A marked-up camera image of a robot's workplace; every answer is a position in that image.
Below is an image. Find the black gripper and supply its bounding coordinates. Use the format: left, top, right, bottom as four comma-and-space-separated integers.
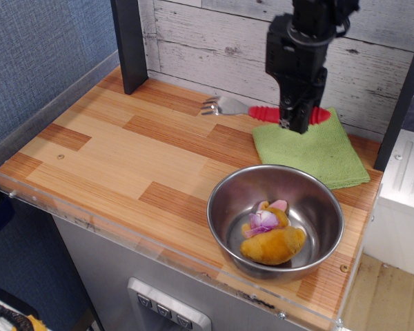
266, 13, 330, 134

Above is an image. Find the red handled metal fork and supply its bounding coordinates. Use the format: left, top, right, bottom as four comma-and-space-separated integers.
201, 96, 331, 125

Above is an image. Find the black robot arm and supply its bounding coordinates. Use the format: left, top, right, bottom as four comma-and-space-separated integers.
265, 1, 359, 134

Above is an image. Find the green cloth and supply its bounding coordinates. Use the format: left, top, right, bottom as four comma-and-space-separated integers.
252, 108, 371, 190

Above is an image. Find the stainless steel bowl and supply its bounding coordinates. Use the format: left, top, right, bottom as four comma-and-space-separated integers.
206, 165, 344, 283

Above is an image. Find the brown plush toy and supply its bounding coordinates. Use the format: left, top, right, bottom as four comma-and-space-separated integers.
240, 200, 306, 266

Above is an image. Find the white aluminium block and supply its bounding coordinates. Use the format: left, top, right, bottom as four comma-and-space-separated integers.
363, 130, 414, 274

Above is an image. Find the grey control panel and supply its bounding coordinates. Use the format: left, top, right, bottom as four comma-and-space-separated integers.
127, 277, 212, 330

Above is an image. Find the clear acrylic guard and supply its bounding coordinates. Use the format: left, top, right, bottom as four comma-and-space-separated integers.
0, 56, 381, 330

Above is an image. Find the black right post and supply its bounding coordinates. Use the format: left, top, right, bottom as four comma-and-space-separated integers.
373, 55, 414, 172

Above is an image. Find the black post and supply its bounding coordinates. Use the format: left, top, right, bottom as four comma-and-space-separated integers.
373, 55, 414, 172
110, 0, 148, 94

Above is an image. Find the black left post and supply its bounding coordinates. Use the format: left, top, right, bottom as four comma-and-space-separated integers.
110, 0, 148, 94

